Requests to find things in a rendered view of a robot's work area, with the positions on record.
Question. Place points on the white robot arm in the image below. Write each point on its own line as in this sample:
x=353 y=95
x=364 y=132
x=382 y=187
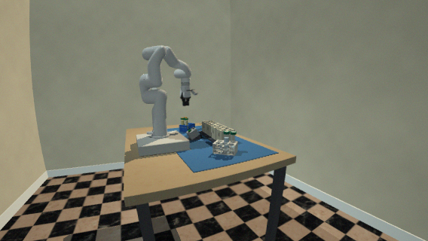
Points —
x=154 y=79

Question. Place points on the blue tube rack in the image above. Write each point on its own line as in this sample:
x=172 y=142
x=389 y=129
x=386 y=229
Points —
x=183 y=128

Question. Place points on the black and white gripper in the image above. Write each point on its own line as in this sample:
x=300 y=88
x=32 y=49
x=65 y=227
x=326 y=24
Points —
x=185 y=94

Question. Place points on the blue flat mat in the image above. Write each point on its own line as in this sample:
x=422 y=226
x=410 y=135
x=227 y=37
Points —
x=201 y=158

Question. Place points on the beige box with green button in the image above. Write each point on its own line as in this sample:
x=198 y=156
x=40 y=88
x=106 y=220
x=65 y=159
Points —
x=194 y=134

